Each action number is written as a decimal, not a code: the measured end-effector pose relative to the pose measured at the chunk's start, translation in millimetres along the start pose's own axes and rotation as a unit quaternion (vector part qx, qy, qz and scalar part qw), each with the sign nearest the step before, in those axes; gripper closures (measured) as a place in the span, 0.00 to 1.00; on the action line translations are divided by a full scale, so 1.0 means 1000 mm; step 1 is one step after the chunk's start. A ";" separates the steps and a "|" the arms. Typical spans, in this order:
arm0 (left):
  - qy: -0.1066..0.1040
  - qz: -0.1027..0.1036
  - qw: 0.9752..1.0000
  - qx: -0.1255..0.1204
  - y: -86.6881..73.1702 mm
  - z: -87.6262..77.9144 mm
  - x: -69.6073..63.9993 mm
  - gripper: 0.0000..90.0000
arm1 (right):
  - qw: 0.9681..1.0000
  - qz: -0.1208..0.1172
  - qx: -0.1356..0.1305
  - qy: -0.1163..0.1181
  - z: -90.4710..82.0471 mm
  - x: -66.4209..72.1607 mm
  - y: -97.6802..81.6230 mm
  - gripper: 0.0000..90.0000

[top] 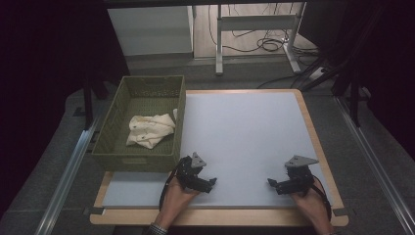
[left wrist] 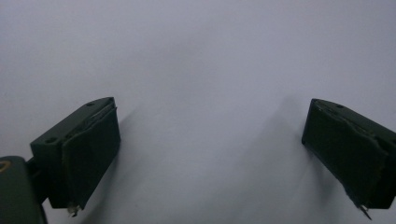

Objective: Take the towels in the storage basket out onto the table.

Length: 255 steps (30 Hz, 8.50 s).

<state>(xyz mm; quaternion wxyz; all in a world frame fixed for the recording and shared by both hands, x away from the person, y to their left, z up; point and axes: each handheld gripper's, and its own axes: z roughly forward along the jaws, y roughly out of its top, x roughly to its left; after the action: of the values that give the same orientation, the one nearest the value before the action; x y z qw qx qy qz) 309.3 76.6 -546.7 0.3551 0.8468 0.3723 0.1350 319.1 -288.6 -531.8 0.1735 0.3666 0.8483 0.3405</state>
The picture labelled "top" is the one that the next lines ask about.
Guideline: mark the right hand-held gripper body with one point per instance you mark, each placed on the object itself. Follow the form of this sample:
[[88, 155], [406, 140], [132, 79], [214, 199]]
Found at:
[[300, 176]]

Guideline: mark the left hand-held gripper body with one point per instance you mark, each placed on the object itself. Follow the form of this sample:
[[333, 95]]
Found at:
[[187, 171]]

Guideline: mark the cream printed cloth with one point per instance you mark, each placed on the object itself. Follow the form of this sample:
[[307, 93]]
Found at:
[[150, 130]]

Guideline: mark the green plastic basket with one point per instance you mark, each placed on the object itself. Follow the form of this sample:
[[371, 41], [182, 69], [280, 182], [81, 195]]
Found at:
[[143, 104]]

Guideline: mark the person's left hand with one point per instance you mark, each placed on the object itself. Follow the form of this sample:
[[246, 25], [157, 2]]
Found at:
[[174, 202]]

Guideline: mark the person's right hand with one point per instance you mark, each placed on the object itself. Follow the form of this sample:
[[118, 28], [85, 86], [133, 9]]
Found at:
[[314, 205]]

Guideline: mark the black tape piece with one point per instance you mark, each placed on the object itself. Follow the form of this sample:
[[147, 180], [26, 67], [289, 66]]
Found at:
[[94, 211], [340, 211]]

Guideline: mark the light grey table mat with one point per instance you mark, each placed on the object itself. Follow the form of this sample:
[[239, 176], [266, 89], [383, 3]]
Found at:
[[248, 137]]

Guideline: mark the black metal stand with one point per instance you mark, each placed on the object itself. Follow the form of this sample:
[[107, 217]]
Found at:
[[354, 98], [88, 104]]

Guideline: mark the white cabinet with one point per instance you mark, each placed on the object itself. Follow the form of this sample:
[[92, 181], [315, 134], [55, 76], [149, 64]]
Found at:
[[150, 31]]

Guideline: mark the aluminium floor rail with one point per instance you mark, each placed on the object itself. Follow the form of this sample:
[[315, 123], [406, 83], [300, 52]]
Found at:
[[63, 182], [375, 163]]

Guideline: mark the white desk frame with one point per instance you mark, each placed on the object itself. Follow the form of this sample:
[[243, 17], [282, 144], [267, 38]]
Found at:
[[254, 23]]

